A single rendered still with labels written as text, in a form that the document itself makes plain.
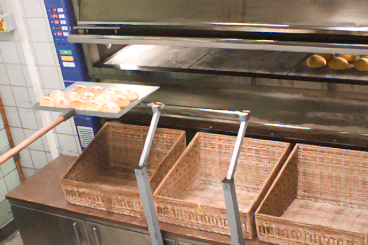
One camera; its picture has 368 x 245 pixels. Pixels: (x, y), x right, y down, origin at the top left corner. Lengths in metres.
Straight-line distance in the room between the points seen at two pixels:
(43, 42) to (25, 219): 1.04
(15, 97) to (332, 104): 2.17
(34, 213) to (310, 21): 1.94
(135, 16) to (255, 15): 0.71
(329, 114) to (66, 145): 1.84
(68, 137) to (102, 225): 0.87
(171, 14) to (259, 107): 0.64
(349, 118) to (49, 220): 1.79
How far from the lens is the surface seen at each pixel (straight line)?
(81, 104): 3.68
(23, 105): 4.84
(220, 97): 3.86
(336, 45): 3.25
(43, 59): 4.53
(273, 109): 3.71
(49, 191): 4.35
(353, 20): 3.33
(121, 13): 3.99
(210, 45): 3.55
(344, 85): 3.49
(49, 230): 4.35
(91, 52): 4.27
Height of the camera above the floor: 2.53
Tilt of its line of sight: 24 degrees down
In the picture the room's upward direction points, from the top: 11 degrees counter-clockwise
